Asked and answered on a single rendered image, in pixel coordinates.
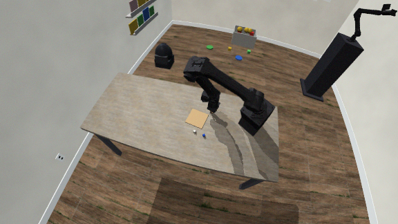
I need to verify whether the tan flat mat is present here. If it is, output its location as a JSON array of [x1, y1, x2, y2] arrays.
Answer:
[[185, 109, 208, 129]]

